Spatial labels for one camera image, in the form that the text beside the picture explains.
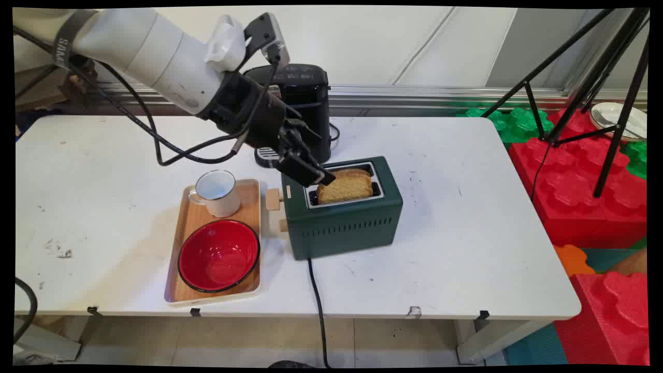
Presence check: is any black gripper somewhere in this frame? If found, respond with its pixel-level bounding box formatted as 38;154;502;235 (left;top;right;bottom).
198;71;337;188

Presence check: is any black coffee maker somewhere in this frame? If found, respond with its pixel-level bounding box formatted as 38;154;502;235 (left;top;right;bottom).
243;64;341;169

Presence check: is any dark green toaster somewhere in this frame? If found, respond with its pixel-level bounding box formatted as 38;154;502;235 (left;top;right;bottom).
265;155;404;261

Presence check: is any white enamel mug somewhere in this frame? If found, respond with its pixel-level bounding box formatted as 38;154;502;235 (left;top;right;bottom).
187;169;242;219

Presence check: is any wooden serving tray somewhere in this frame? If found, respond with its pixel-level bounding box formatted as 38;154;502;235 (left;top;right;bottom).
164;179;263;306

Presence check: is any red bowl with black rim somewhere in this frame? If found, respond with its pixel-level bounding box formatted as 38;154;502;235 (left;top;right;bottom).
177;219;261;294

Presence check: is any green foam block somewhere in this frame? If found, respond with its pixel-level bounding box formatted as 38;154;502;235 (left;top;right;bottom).
456;107;555;144
620;140;648;181

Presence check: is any brown wooden furniture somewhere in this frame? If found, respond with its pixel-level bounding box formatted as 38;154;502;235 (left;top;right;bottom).
15;56;100;113

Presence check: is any white table leg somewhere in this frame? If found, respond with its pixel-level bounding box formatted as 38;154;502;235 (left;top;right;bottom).
454;318;553;366

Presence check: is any large red foam block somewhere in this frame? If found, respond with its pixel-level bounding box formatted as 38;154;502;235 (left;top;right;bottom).
507;107;648;250

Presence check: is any orange foam piece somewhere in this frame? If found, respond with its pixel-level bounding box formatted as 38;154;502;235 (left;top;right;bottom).
553;244;597;278

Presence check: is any silver fork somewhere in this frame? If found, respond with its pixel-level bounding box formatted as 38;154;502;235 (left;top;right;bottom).
592;108;643;139

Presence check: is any teal foam floor mat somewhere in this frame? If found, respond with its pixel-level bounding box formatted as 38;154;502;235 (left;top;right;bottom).
503;322;570;366

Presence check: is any white plate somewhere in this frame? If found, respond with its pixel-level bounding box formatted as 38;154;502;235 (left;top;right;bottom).
590;102;648;142

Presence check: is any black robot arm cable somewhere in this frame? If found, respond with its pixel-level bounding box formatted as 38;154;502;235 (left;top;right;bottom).
13;26;283;167

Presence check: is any black toaster power cable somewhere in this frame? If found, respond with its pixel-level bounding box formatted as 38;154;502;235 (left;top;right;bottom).
307;257;333;369

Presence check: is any black strap on arm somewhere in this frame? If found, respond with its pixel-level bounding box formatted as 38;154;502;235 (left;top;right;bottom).
51;9;100;69

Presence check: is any thick black cable loop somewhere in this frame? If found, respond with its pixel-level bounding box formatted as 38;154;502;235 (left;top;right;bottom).
13;277;39;345

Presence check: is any black camera tripod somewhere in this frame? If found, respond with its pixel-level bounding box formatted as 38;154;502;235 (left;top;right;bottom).
481;7;651;198

